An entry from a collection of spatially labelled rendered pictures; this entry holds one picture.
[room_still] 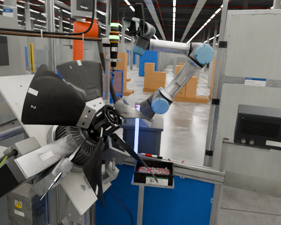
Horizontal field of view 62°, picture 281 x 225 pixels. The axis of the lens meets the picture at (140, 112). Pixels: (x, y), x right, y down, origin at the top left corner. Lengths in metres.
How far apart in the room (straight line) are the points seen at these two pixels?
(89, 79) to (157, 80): 9.13
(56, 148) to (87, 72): 0.41
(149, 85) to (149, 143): 8.66
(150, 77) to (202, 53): 8.78
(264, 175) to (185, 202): 1.62
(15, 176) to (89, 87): 0.52
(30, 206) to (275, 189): 2.59
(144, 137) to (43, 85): 0.96
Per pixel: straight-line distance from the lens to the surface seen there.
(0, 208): 1.78
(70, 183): 1.09
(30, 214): 1.27
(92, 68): 1.20
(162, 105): 1.54
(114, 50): 1.09
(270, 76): 2.81
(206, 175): 1.48
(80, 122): 1.00
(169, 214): 1.69
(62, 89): 0.93
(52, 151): 0.95
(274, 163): 3.03
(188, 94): 8.57
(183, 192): 1.58
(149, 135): 1.68
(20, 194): 1.26
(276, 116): 1.32
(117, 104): 1.35
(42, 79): 0.91
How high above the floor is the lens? 1.48
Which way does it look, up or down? 13 degrees down
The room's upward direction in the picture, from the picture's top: 3 degrees clockwise
